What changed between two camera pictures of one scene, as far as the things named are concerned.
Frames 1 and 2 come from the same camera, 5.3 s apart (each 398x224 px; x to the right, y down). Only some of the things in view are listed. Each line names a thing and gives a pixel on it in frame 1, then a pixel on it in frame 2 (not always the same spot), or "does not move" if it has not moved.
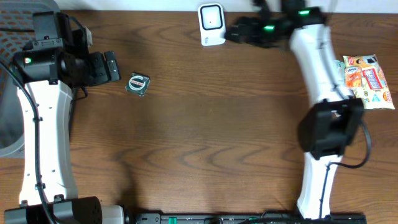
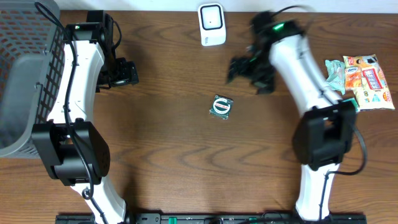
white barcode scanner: x=212 y=23 does not move
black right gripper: x=255 y=35 to x=268 y=79
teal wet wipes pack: x=339 y=71 does not move
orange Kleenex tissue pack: x=353 y=77 does not move
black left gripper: x=102 y=74 to x=129 y=74
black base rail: x=243 y=218 does not move
